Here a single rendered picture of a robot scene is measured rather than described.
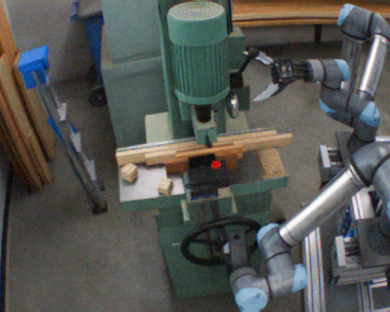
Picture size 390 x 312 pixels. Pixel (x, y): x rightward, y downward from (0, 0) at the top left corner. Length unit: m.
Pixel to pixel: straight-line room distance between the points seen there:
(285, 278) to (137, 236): 1.55
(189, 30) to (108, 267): 1.59
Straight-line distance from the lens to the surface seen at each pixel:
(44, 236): 2.62
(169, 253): 1.72
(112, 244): 2.43
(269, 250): 1.05
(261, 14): 3.36
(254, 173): 1.47
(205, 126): 1.39
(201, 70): 1.20
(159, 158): 1.50
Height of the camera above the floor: 1.98
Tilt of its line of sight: 45 degrees down
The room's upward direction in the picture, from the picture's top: 5 degrees counter-clockwise
